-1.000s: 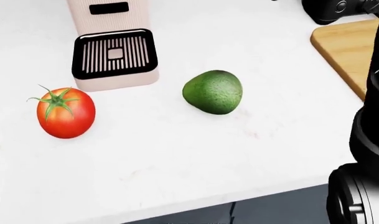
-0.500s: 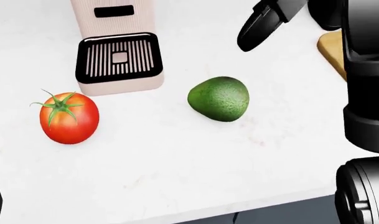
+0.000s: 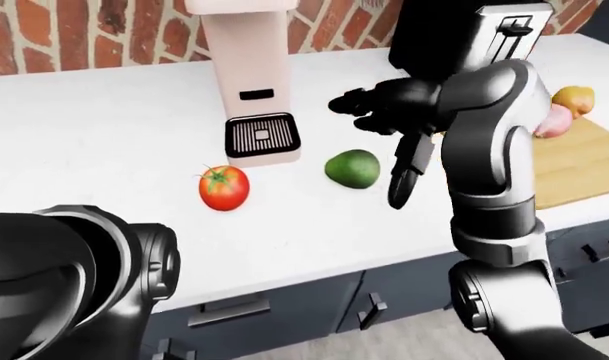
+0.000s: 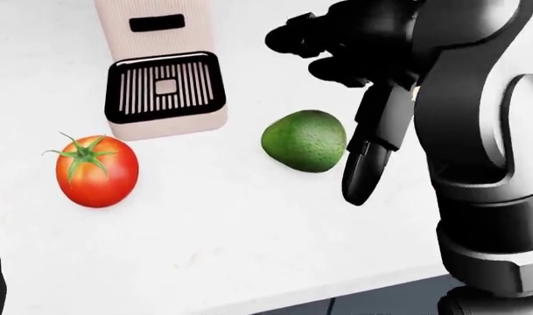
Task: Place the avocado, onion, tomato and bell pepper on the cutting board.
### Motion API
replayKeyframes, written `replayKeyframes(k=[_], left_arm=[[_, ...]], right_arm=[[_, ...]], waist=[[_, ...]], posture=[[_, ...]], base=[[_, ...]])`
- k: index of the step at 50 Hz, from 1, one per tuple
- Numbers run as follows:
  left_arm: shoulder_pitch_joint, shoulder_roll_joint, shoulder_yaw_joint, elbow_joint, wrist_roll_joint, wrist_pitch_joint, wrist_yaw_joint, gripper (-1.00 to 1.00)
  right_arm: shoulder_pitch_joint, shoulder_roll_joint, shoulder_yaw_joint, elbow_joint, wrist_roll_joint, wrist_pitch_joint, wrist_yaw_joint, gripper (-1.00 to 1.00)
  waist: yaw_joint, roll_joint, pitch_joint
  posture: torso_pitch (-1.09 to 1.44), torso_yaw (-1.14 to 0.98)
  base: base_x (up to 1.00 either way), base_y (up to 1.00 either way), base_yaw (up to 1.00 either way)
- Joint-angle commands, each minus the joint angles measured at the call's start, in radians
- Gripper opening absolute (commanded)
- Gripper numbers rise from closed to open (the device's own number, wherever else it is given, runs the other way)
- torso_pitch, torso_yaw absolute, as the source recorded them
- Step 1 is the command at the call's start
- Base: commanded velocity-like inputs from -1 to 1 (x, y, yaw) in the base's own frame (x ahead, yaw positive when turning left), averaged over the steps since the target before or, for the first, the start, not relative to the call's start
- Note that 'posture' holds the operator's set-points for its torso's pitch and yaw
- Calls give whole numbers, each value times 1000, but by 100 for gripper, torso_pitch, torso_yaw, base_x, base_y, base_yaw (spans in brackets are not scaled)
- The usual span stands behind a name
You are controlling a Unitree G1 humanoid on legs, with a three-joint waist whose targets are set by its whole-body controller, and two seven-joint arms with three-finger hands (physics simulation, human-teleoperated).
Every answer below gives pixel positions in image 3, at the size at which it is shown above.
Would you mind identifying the pink onion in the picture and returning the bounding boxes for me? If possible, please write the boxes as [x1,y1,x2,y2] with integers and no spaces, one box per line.
[532,103,574,140]

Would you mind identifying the short metal cabinet handle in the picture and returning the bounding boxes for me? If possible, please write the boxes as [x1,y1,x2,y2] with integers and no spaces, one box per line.
[356,291,388,331]

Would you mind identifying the wooden cutting board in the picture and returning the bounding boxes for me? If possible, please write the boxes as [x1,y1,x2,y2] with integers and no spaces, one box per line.
[531,116,609,211]

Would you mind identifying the green avocado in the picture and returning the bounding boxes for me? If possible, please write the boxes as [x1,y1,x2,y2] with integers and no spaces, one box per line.
[324,148,382,190]

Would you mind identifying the wide metal drawer handle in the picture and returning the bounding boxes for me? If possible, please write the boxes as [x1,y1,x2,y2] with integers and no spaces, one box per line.
[187,294,272,329]

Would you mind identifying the red tomato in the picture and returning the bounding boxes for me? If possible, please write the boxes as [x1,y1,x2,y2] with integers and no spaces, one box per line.
[194,163,251,213]

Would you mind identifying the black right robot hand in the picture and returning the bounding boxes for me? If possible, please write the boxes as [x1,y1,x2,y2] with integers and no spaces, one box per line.
[327,78,443,137]

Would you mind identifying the white coffee machine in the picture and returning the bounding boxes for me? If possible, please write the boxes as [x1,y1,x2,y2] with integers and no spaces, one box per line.
[182,0,304,168]

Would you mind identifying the dark blue base cabinet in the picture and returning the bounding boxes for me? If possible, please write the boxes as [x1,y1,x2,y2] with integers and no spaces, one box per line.
[142,216,609,360]

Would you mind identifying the black silver toaster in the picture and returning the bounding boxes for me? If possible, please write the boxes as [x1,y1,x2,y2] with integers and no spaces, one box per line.
[387,0,556,81]

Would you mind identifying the yellow bell pepper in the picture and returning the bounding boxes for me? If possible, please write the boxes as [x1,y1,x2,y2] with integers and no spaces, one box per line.
[551,85,597,120]

